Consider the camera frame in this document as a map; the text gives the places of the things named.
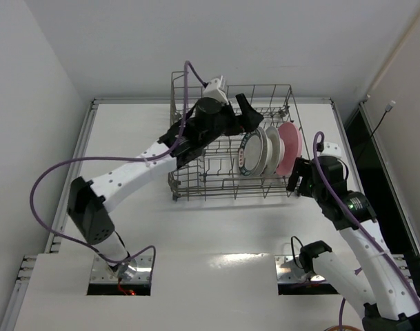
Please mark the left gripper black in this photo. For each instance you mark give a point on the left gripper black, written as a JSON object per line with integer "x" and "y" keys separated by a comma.
{"x": 238, "y": 117}

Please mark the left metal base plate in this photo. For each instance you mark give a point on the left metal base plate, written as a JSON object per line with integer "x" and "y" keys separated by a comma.
{"x": 137, "y": 272}

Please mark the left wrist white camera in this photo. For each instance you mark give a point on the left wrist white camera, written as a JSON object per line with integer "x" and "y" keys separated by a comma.
{"x": 216, "y": 89}

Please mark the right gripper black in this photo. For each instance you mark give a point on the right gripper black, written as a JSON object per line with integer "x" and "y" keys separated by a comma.
{"x": 297, "y": 176}

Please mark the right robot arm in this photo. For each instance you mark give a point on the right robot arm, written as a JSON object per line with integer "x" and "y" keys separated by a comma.
{"x": 382, "y": 296}

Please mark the wrist white camera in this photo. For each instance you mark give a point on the wrist white camera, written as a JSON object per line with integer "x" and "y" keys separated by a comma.
{"x": 331, "y": 149}
{"x": 216, "y": 89}

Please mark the grey wire dish rack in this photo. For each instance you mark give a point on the grey wire dish rack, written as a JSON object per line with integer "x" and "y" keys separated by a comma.
{"x": 216, "y": 173}

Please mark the brown round object bottom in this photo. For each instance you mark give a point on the brown round object bottom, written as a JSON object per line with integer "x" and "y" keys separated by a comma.
{"x": 342, "y": 328}

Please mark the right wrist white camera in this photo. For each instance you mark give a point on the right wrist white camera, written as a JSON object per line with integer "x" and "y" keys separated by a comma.
{"x": 331, "y": 149}

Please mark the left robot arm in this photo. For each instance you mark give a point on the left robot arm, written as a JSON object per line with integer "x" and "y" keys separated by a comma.
{"x": 90, "y": 202}

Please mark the pink plastic plate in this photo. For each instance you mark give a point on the pink plastic plate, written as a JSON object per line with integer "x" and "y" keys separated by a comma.
{"x": 292, "y": 139}

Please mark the metal base plate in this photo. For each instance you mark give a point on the metal base plate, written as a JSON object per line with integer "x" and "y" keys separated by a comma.
{"x": 289, "y": 271}
{"x": 137, "y": 272}

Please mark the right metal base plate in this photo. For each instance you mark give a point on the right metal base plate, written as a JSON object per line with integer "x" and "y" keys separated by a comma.
{"x": 289, "y": 271}

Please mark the green rimmed printed plate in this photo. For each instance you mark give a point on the green rimmed printed plate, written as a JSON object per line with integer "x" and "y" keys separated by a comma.
{"x": 252, "y": 154}

